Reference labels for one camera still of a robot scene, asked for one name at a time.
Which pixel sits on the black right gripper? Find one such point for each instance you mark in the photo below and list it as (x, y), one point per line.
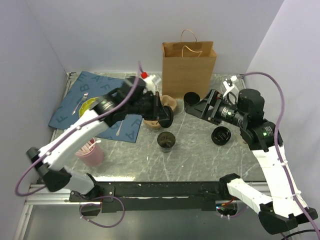
(200, 109)

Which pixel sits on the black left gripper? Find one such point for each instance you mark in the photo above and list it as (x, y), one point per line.
(158, 111)

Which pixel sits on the black cup stack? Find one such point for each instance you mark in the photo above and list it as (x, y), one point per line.
(190, 99)

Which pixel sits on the black takeout coffee cup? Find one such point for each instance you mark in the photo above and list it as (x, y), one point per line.
(166, 140)

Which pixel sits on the black cup lid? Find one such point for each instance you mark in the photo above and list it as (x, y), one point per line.
(169, 117)

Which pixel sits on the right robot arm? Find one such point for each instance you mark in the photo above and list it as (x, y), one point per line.
(282, 210)

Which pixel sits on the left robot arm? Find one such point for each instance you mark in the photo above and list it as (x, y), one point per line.
(136, 96)

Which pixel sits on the brown pulp cup carrier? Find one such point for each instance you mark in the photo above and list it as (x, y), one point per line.
(170, 106)

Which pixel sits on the black lid stack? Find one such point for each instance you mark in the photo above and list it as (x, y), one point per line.
(221, 135)

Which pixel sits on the brown paper bag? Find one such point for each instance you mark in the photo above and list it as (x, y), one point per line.
(187, 66)

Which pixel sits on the silver spoon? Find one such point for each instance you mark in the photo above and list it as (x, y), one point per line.
(119, 129)

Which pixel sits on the green dotted plate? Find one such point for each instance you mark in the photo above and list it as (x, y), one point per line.
(86, 105)

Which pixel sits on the silver fork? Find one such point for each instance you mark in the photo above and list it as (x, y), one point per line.
(83, 99)

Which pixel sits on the pink straw cup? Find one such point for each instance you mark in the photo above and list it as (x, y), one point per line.
(91, 154)

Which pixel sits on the blue alphabet placemat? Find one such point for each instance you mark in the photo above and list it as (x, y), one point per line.
(82, 91)

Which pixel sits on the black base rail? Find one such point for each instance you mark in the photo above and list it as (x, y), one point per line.
(156, 196)

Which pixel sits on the aluminium frame rail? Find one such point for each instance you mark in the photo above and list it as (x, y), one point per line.
(42, 197)

